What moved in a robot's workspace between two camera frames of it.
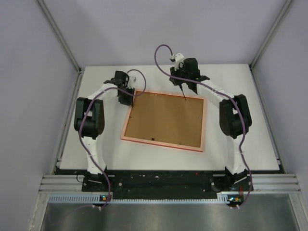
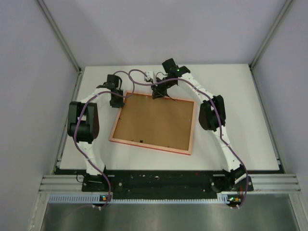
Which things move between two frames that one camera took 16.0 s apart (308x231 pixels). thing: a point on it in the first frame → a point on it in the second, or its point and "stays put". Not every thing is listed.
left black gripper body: x=126 y=98 → x=117 y=102
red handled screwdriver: x=184 y=96 → x=171 y=98
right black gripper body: x=180 y=71 → x=162 y=87
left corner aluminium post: x=63 y=41 stays put
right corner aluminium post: x=252 y=63 stays put
